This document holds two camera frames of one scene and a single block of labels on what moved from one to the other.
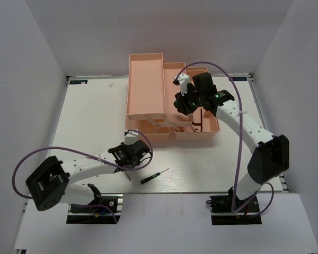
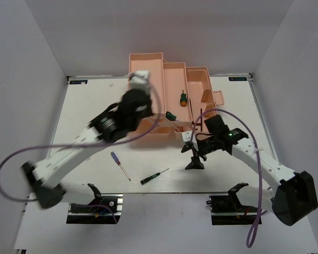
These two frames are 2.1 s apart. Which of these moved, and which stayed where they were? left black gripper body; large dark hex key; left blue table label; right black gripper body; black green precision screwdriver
Moved: left black gripper body; right black gripper body
Stayed: left blue table label; black green precision screwdriver; large dark hex key
